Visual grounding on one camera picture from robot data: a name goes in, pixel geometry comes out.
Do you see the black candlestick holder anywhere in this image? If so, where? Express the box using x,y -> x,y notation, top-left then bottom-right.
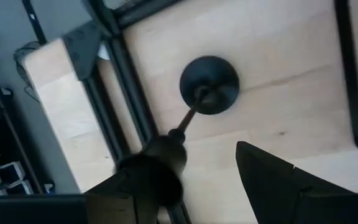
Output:
115,55 -> 241,208

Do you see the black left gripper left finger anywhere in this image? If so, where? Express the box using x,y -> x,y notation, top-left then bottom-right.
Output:
85,174 -> 160,224

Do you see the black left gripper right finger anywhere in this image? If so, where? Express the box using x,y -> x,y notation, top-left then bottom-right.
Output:
236,141 -> 358,224

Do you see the black aluminium frame rail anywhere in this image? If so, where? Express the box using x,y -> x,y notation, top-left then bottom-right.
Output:
62,0 -> 195,224

